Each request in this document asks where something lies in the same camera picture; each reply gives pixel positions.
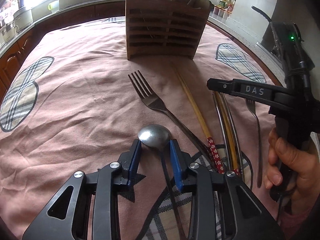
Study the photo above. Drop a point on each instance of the yellow lid sauce jar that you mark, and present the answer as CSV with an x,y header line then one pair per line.
x,y
222,2

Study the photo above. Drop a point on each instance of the wooden slatted utensil holder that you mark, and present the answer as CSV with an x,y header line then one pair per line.
x,y
162,37

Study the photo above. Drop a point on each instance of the pink plaid-heart tablecloth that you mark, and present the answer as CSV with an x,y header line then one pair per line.
x,y
75,92

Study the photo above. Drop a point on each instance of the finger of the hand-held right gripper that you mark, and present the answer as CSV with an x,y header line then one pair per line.
x,y
220,86

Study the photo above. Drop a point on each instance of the steel spoon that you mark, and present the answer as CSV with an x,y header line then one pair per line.
x,y
153,135

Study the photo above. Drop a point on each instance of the steel fork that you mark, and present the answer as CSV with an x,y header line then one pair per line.
x,y
150,97
258,142

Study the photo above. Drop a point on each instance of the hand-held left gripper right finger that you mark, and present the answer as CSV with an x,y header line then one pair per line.
x,y
176,165

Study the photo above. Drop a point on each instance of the spice jar set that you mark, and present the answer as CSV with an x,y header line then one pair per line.
x,y
222,12

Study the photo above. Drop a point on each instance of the metal chopsticks pair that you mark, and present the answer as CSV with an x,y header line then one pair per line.
x,y
228,140

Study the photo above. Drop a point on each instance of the person's right forearm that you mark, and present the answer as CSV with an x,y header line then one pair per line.
x,y
305,220

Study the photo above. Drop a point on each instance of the person's right hand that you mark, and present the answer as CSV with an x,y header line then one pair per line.
x,y
305,172

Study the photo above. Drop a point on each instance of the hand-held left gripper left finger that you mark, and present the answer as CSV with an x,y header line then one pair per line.
x,y
135,162

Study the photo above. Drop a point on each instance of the large white cooker pot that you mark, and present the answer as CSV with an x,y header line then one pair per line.
x,y
23,17

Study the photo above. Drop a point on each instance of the red sauce bottle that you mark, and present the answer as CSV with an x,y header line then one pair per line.
x,y
232,6

